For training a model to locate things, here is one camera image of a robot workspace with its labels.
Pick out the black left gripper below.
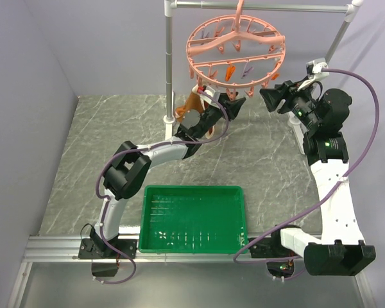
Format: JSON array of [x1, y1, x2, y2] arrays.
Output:
[[197, 93, 246, 139]]

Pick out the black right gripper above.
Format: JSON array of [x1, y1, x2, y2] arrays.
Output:
[[259, 76, 321, 131]]

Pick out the pink clothes peg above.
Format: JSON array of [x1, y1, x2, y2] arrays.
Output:
[[225, 88, 239, 101], [196, 78, 206, 94]]

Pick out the orange underwear with cream waistband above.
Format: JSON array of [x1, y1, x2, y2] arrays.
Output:
[[175, 85, 216, 141]]

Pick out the pink round clip hanger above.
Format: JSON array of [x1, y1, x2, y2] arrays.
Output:
[[186, 1, 286, 96]]

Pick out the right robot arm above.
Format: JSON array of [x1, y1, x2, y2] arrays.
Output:
[[260, 81, 376, 276]]

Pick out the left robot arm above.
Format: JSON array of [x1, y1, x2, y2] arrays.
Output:
[[90, 93, 246, 259]]

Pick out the purple clothes peg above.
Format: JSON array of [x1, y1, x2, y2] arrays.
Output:
[[241, 66, 253, 79]]

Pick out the orange clothes peg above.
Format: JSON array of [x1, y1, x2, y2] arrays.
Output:
[[225, 65, 235, 81]]

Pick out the metal clothes rack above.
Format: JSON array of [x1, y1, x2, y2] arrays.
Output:
[[164, 1, 363, 137]]

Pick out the green plastic tray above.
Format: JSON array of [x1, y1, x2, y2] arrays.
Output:
[[138, 185, 248, 254]]

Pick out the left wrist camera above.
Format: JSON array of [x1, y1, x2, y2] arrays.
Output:
[[197, 87, 221, 104]]

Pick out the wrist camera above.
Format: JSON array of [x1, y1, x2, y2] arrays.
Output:
[[297, 58, 329, 91], [197, 87, 221, 104]]

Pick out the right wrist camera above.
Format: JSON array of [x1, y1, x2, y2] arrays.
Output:
[[297, 58, 329, 91]]

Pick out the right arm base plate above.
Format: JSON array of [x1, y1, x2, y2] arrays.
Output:
[[248, 235, 308, 277]]

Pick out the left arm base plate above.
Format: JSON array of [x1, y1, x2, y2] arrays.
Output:
[[78, 238, 137, 278]]

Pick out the aluminium frame rail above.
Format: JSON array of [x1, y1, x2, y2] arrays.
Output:
[[6, 234, 379, 308]]

